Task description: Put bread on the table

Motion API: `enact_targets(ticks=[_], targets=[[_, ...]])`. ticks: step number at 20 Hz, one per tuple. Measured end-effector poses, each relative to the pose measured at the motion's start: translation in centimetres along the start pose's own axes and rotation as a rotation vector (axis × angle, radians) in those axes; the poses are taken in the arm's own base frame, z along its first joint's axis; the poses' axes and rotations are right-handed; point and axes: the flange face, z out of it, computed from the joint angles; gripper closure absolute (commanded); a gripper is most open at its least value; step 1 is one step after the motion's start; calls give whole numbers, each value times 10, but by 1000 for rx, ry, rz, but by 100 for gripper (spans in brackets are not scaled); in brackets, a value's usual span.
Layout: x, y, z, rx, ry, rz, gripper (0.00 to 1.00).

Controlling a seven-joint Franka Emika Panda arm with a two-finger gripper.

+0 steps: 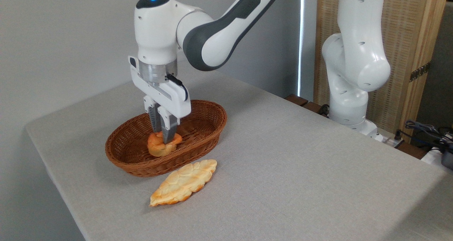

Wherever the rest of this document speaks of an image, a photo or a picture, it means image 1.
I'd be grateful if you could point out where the wooden rattan folding screen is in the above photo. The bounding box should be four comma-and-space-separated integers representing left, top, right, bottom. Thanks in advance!
314, 0, 450, 143

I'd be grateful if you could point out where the long braided bread loaf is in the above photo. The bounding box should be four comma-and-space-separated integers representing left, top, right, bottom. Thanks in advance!
149, 159, 218, 207

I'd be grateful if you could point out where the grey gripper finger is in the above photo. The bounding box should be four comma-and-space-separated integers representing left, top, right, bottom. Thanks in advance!
157, 106, 180, 144
143, 96, 162, 134

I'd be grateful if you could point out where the brown wicker basket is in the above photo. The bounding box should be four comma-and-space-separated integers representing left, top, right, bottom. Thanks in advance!
105, 99, 228, 178

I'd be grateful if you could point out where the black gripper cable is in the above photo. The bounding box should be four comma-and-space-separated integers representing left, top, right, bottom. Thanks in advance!
165, 73, 189, 102

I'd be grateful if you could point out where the black metal hinge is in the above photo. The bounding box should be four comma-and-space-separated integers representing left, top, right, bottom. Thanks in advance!
409, 61, 431, 82

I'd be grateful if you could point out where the black cable bundle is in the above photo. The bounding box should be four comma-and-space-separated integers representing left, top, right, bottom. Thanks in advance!
396, 120, 453, 150

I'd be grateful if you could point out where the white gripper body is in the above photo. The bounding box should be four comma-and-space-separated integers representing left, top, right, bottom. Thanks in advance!
128, 56, 192, 120

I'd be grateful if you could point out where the small round bread roll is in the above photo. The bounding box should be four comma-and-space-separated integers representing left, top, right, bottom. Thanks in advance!
147, 131, 183, 158

